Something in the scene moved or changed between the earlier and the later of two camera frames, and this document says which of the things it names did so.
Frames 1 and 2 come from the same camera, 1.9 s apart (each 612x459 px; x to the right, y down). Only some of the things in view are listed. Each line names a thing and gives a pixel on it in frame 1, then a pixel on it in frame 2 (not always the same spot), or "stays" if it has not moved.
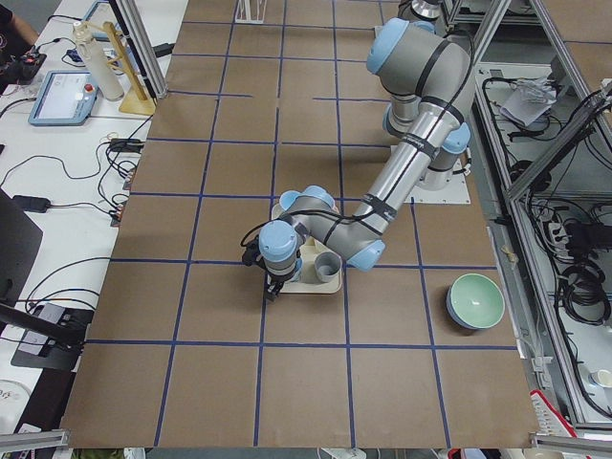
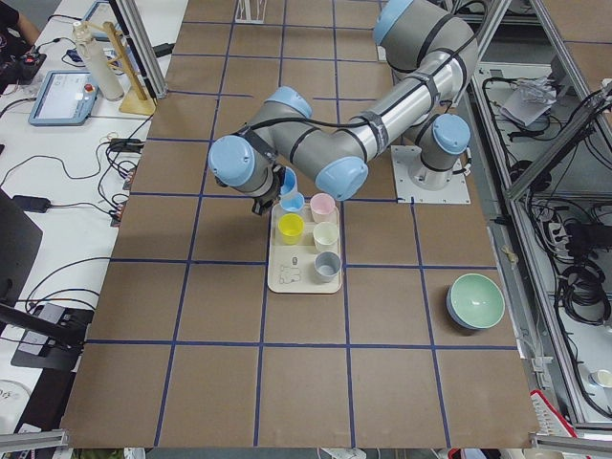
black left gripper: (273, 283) → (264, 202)
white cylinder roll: (97, 53) stays
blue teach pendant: (65, 98) stays
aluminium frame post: (136, 30) stays
